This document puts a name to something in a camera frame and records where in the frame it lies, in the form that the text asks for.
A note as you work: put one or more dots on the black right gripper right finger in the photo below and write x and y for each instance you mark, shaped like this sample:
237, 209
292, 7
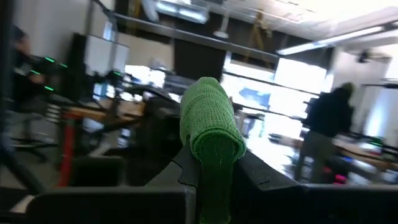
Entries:
311, 208

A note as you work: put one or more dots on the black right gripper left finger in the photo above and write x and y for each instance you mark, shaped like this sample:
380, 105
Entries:
124, 208

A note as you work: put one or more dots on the green woven bandage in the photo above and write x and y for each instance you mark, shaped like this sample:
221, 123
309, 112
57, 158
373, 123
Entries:
208, 115

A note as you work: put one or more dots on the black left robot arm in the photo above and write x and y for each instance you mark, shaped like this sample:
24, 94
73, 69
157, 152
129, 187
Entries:
158, 124

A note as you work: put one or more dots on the red desk leg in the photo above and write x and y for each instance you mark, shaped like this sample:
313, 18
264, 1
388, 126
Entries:
66, 149

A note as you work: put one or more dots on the wooden desk red legs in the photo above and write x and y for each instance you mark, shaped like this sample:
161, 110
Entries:
102, 113

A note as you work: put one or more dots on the wooden desk white legs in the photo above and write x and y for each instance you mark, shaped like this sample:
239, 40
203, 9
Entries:
367, 152

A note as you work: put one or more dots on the person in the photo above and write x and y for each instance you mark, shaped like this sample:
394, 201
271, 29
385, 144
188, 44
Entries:
21, 77
326, 118

